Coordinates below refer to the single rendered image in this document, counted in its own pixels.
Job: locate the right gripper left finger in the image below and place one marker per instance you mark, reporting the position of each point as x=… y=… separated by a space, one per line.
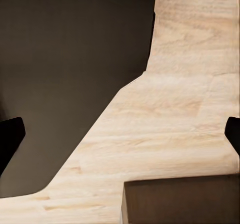
x=12 y=132

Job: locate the cabinet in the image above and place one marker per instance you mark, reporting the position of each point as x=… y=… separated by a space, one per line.
x=191 y=200

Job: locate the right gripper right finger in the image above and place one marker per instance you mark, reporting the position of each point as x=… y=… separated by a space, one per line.
x=232 y=132

